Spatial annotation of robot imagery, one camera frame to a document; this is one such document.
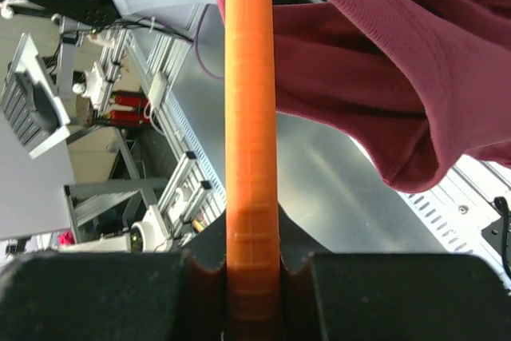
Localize orange hanger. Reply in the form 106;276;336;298
225;0;282;340

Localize red fire extinguishers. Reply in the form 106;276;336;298
105;93;150;126

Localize grey desk with keyboard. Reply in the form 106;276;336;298
1;33;71;159

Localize aluminium rail frame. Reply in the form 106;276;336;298
398;156;510;263

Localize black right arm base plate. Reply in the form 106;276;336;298
482;196;510;277

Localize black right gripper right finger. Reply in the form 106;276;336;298
279;212;510;340

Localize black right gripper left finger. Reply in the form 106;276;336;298
1;218;225;340

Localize maroon tank top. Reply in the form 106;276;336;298
217;0;510;192

